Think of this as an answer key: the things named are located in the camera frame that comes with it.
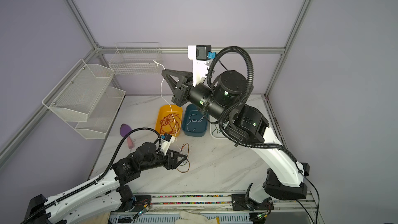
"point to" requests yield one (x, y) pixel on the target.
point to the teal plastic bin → (195, 121)
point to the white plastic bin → (215, 130)
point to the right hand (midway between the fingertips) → (159, 72)
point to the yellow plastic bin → (165, 110)
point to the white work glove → (188, 218)
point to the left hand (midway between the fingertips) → (182, 157)
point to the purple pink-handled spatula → (124, 129)
